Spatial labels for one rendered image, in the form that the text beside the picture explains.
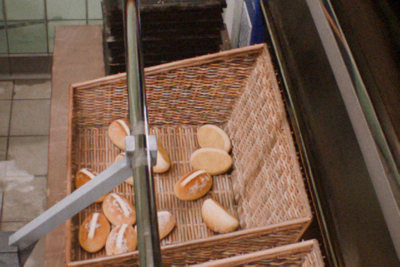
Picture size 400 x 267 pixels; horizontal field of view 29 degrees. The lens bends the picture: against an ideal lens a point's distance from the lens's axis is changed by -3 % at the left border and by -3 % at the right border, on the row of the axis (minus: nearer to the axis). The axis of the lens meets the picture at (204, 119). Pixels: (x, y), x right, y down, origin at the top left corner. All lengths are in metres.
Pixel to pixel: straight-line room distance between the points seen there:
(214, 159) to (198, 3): 0.37
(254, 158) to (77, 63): 0.66
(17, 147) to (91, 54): 0.68
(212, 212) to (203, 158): 0.17
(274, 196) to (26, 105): 1.51
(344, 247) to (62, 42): 1.24
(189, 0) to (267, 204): 0.55
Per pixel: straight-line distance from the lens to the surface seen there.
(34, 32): 3.00
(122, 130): 1.93
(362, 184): 1.32
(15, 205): 2.64
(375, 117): 0.82
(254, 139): 1.83
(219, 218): 1.74
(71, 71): 2.20
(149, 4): 1.89
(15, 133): 2.88
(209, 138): 1.93
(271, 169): 1.70
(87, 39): 2.32
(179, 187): 1.82
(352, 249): 1.31
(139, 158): 1.11
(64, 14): 2.95
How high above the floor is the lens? 1.97
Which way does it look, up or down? 42 degrees down
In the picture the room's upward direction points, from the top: 6 degrees clockwise
